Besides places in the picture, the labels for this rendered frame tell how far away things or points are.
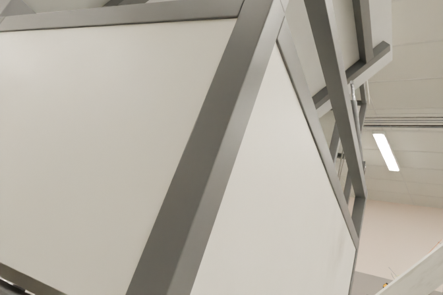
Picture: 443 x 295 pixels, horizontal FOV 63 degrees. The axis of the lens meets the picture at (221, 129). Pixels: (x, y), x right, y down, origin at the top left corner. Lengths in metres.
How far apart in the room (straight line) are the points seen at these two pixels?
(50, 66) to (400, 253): 7.93
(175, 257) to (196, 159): 0.09
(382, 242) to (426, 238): 0.79
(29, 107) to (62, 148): 0.12
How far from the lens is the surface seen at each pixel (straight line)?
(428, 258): 3.69
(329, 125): 2.04
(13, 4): 0.89
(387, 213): 8.51
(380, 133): 5.77
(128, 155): 0.41
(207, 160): 0.35
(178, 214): 0.34
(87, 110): 0.49
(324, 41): 0.76
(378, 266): 8.26
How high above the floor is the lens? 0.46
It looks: 23 degrees up
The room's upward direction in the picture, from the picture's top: 20 degrees clockwise
